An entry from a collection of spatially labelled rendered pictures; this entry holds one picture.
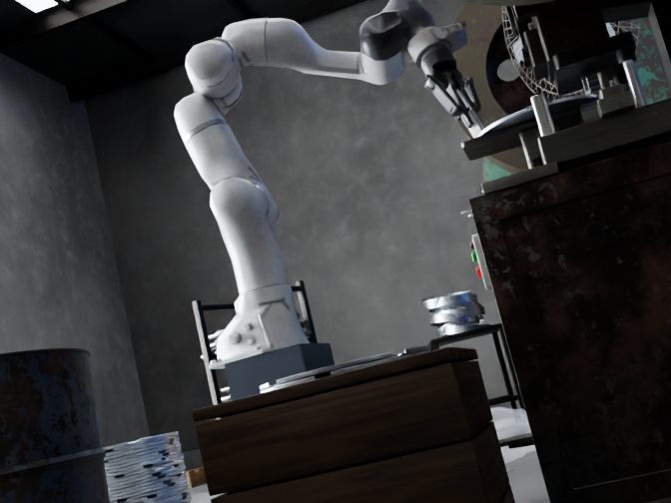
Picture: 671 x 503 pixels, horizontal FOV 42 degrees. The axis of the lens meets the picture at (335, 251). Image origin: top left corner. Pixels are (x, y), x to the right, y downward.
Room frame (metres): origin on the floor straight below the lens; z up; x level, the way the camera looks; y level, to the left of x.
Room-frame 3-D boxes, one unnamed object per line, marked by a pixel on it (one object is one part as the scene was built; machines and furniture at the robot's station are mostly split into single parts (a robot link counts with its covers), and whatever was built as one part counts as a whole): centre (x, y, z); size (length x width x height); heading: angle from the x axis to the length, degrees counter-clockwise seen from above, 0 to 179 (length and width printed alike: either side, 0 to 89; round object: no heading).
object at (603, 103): (1.63, -0.58, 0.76); 0.17 x 0.06 x 0.10; 167
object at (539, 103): (1.65, -0.45, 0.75); 0.03 x 0.03 x 0.10; 77
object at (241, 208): (1.90, 0.18, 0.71); 0.18 x 0.11 x 0.25; 169
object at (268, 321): (1.94, 0.21, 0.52); 0.22 x 0.19 x 0.14; 72
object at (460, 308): (4.91, -0.59, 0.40); 0.45 x 0.40 x 0.79; 179
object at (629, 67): (1.70, -0.66, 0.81); 0.02 x 0.02 x 0.14
